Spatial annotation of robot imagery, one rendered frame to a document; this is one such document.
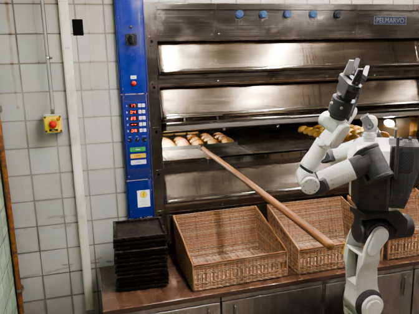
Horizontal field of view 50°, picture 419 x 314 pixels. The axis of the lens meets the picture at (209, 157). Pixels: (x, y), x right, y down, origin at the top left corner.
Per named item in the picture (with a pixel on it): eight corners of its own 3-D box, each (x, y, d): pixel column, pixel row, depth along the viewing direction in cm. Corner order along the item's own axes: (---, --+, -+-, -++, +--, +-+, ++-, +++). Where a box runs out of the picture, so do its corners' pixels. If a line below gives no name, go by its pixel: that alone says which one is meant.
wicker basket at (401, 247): (343, 232, 314) (345, 194, 308) (413, 223, 327) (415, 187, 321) (386, 261, 268) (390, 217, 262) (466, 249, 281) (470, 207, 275)
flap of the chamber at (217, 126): (166, 131, 253) (161, 132, 272) (433, 113, 298) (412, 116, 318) (166, 126, 253) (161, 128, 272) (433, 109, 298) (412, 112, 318)
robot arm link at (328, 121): (322, 101, 179) (313, 126, 185) (341, 114, 172) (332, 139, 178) (341, 98, 185) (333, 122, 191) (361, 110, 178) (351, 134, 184)
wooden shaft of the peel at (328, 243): (336, 250, 144) (337, 242, 143) (327, 252, 143) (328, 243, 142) (205, 149, 306) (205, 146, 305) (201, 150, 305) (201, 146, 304)
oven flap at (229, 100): (162, 119, 265) (158, 86, 268) (418, 104, 311) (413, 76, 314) (163, 118, 261) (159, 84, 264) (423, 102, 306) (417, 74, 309)
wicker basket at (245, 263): (173, 256, 282) (171, 214, 276) (256, 244, 298) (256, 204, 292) (192, 293, 236) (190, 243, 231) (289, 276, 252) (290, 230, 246)
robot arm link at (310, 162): (310, 138, 189) (287, 176, 195) (315, 146, 180) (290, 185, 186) (332, 149, 191) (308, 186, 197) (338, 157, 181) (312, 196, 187)
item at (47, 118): (45, 132, 250) (43, 114, 248) (64, 131, 252) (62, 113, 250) (43, 134, 243) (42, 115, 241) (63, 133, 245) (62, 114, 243)
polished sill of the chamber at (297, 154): (161, 167, 278) (161, 161, 277) (409, 146, 324) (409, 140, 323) (163, 169, 272) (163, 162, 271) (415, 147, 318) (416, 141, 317)
